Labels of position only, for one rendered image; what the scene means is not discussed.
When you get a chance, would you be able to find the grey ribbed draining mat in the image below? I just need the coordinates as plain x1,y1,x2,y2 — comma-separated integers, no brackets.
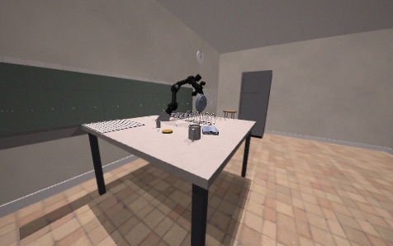
82,119,145,133

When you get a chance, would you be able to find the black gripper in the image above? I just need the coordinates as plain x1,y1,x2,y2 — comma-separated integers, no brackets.
192,81,206,96

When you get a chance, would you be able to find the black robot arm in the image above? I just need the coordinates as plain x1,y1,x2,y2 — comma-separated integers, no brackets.
166,74,201,114

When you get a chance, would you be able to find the dark grey tiled wall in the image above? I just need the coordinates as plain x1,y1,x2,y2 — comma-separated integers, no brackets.
0,62,172,150

